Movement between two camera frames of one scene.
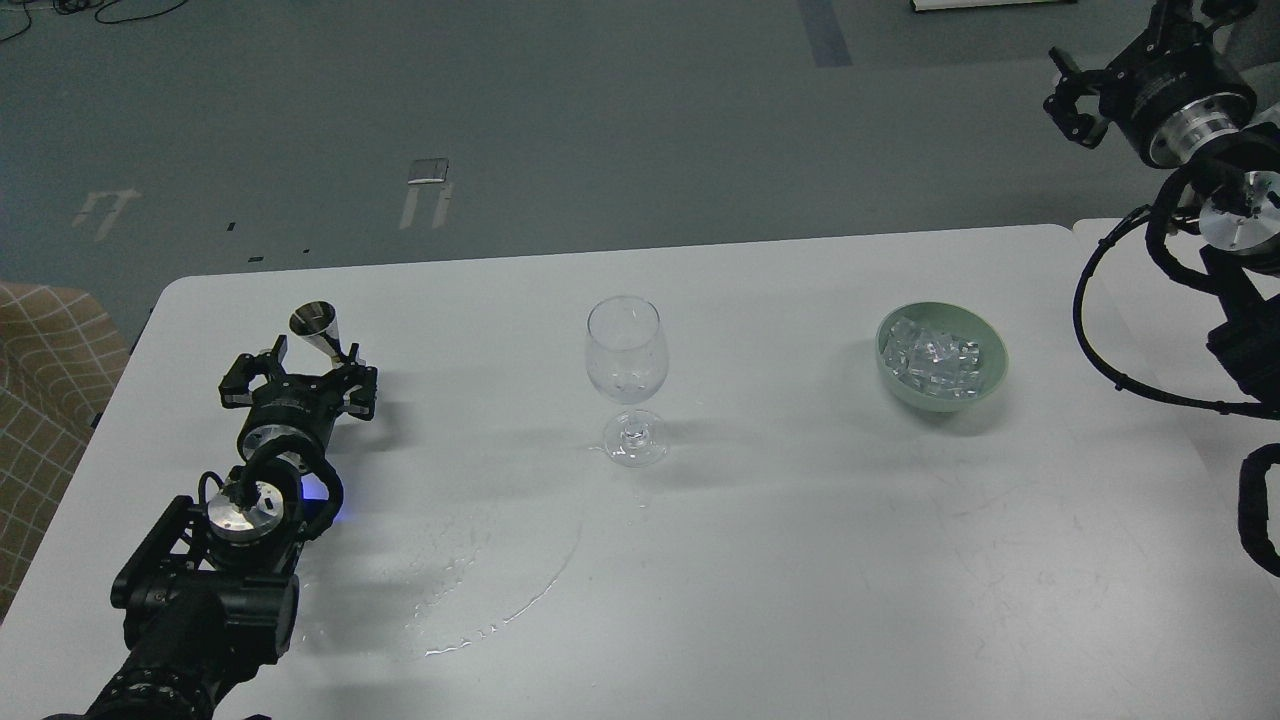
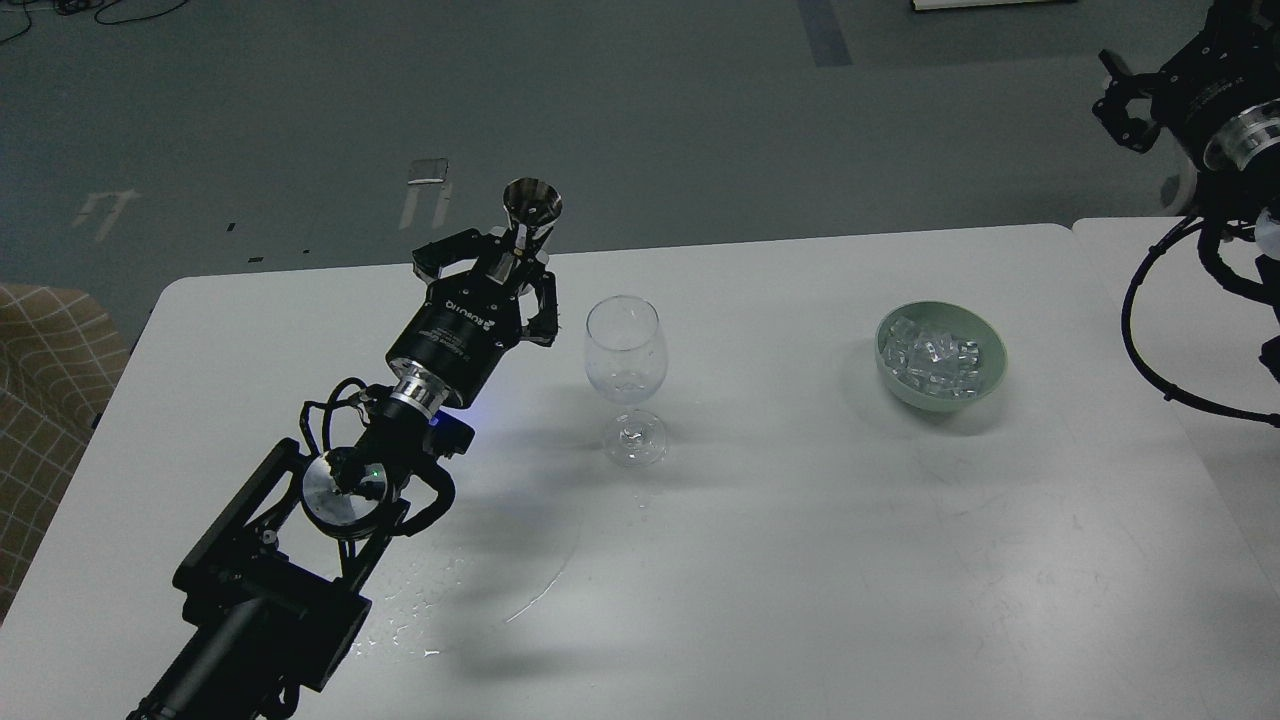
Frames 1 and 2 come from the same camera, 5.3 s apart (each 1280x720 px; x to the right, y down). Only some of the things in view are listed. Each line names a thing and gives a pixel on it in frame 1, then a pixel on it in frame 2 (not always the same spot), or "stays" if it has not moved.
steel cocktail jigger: [316, 322] → [533, 202]
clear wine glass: [628, 356] stays
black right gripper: [1175, 96] → [1231, 65]
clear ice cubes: [932, 362] stays
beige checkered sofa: [62, 354] stays
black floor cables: [67, 6] stays
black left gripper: [293, 406] → [461, 333]
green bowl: [941, 357] stays
